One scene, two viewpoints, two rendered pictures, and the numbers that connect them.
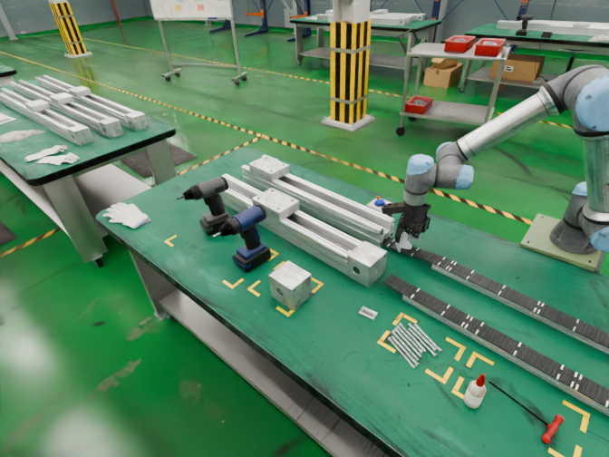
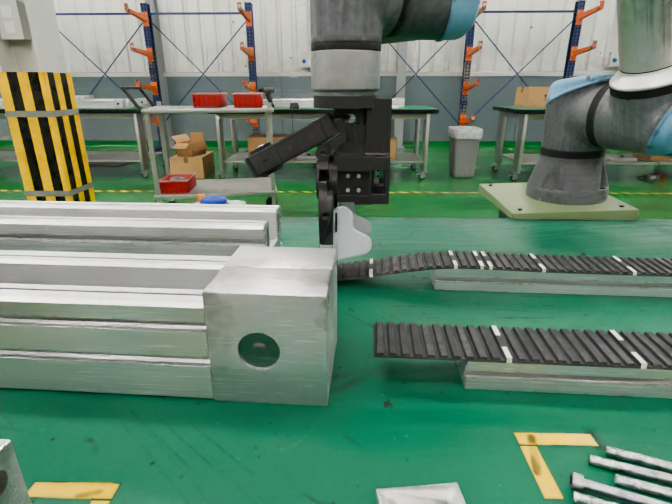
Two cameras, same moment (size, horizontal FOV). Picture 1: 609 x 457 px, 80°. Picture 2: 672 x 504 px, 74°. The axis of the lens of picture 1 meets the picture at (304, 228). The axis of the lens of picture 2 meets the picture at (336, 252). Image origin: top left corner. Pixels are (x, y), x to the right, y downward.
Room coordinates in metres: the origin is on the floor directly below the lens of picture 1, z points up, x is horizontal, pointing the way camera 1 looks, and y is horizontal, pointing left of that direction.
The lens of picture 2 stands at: (0.62, -0.02, 1.01)
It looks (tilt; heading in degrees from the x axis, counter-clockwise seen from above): 20 degrees down; 319
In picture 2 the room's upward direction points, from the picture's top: straight up
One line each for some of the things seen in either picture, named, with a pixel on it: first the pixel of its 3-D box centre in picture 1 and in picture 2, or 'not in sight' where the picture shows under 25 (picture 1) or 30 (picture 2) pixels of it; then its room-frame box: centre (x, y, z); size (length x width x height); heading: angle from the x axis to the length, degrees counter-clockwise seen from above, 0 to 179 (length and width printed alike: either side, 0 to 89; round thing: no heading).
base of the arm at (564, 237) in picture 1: (578, 229); (568, 171); (1.00, -0.97, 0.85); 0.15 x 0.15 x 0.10
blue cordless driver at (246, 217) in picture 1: (242, 242); not in sight; (0.98, 0.22, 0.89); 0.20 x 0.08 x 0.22; 132
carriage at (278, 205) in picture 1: (275, 206); not in sight; (1.22, 0.11, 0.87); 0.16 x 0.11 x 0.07; 45
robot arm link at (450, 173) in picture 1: (451, 174); (416, 4); (1.00, -0.47, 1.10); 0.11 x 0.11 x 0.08; 76
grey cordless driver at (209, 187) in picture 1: (206, 208); not in sight; (1.21, 0.38, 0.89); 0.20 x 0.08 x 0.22; 121
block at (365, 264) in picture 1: (368, 261); (282, 312); (0.92, -0.21, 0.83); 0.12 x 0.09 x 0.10; 135
